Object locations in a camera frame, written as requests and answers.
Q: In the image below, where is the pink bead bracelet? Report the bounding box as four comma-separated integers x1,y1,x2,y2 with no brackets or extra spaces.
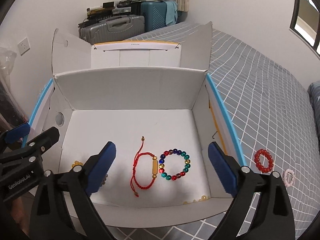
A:
282,168,296,188

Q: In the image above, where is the red cord gold tube bracelet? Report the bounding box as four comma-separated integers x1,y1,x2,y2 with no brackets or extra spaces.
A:
130,135,159,197

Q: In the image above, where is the red bead bracelet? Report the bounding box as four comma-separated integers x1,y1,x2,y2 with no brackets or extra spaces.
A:
254,148,274,173

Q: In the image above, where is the multicolour glass bead bracelet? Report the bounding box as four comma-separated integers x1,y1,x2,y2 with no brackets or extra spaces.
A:
158,148,192,181

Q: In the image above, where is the grey grid bed sheet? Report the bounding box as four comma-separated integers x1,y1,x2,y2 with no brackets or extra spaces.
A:
108,28,319,239

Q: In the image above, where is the blue yellow cardboard box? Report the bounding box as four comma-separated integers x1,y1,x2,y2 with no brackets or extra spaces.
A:
28,23,245,228

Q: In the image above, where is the folded blue grey duvet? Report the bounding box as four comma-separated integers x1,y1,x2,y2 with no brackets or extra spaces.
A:
308,81,320,121

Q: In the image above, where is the grey hard suitcase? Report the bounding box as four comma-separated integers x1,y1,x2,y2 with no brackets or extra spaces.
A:
79,15,145,44

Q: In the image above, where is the teal suitcase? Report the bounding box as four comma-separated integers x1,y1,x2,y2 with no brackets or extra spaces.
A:
140,1,177,32

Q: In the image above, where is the dark framed window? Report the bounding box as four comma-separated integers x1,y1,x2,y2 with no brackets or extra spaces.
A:
290,0,319,55

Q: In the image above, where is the white wall socket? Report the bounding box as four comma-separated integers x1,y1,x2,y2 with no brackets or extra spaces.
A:
17,37,30,56

